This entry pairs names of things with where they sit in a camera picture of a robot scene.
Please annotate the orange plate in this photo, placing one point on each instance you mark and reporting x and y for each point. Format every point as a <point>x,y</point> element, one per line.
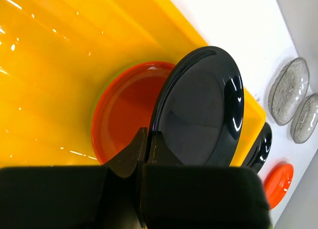
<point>126,105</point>
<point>277,183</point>

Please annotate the black plate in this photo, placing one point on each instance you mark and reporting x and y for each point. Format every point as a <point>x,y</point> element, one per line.
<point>198,114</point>
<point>260,149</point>

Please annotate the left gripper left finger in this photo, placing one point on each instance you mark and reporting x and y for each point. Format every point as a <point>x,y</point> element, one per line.
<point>75,197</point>

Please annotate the orange plate front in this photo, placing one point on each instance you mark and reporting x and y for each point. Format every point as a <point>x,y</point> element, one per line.
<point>126,105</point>

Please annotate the clear glass plate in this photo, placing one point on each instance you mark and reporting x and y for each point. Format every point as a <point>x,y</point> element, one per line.
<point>288,90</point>
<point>305,119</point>

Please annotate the clear glass plate right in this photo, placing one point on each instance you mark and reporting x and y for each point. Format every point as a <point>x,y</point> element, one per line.
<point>305,119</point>

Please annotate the green plate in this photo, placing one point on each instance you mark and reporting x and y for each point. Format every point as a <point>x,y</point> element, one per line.
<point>104,86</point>

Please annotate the orange plate back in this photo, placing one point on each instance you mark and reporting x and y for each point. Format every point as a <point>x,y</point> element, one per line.
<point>277,183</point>

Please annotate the clear glass plate left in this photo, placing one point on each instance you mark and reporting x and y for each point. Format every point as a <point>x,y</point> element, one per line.
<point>288,90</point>

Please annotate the yellow plastic bin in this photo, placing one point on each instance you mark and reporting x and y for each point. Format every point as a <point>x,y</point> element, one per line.
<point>54,56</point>

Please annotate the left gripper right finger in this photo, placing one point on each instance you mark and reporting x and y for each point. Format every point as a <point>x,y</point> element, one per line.
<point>176,196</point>

